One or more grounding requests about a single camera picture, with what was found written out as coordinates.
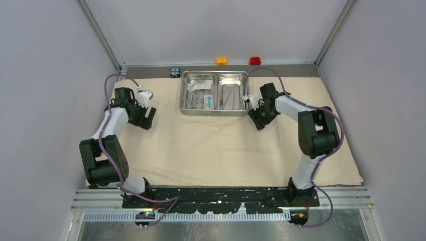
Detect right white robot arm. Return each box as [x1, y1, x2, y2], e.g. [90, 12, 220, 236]
[243, 83, 342, 206]

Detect steel tweezers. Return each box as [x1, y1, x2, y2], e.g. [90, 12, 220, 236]
[219, 90, 244, 111]

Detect green white packet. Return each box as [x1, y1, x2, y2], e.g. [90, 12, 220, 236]
[203, 95, 214, 109]

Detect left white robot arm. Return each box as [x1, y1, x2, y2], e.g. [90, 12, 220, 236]
[79, 87, 156, 208]

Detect red button block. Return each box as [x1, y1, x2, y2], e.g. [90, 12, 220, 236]
[249, 57, 262, 65]

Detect left steel tray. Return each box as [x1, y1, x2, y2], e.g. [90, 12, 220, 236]
[180, 73, 217, 110]

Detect white sterile pouch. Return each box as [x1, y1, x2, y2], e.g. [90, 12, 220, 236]
[187, 82, 212, 92]

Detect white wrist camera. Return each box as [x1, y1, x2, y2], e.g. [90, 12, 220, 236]
[243, 93, 261, 110]
[136, 86, 153, 108]

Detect beige cloth wrap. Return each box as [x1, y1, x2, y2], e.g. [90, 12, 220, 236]
[85, 76, 364, 188]

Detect steel tray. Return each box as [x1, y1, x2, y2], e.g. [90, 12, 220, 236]
[216, 73, 249, 114]
[180, 73, 217, 110]

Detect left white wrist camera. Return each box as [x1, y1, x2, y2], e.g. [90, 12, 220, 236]
[136, 86, 153, 108]

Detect yellow button block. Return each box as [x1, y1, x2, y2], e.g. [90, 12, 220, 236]
[216, 58, 228, 66]

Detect wire mesh steel basket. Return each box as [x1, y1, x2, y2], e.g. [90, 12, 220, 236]
[178, 71, 250, 116]

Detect right steel tray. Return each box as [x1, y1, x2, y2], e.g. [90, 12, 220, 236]
[216, 73, 249, 114]

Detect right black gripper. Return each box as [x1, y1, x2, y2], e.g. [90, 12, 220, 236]
[249, 102, 278, 131]

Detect small blue owl toy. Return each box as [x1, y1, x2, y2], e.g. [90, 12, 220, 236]
[170, 68, 180, 78]

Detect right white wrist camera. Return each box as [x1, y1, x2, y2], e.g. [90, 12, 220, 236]
[243, 93, 261, 110]

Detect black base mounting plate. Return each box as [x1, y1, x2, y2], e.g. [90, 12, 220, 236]
[121, 187, 320, 214]

